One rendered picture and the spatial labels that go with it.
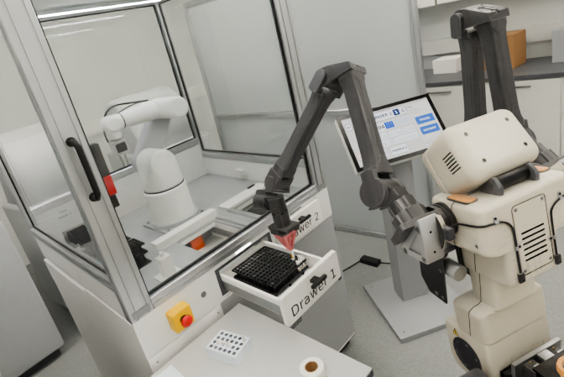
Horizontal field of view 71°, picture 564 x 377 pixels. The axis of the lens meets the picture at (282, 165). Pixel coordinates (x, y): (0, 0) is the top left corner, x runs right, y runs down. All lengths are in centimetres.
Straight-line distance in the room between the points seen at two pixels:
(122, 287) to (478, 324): 101
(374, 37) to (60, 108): 199
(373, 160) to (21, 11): 94
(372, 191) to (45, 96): 86
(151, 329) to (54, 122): 71
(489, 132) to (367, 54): 178
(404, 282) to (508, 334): 129
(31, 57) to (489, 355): 139
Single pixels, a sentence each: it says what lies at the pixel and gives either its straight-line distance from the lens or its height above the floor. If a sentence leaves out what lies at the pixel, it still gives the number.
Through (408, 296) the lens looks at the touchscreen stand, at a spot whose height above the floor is 6.
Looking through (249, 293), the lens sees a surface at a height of 87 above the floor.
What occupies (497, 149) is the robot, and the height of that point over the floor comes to 133.
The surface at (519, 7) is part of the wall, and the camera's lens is 446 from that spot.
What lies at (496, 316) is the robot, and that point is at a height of 89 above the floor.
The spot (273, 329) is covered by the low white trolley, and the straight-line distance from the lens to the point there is 145.
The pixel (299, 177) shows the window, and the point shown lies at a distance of 177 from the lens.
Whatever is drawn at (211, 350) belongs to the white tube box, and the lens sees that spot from 141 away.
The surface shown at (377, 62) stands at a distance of 272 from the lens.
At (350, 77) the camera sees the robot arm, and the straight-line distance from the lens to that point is 115.
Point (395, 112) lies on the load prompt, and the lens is 214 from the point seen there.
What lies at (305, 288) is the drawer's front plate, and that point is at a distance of 135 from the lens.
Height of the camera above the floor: 170
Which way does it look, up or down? 19 degrees down
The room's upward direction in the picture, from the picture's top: 13 degrees counter-clockwise
